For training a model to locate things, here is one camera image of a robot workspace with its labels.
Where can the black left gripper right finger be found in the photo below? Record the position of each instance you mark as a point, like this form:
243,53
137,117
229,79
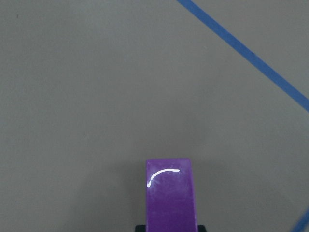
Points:
201,228

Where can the blue tape grid lines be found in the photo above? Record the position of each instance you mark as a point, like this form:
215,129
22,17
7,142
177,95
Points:
261,118

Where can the purple toy block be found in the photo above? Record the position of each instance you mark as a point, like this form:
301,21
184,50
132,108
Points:
170,197

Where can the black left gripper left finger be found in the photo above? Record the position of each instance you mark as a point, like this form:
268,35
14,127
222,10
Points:
140,228

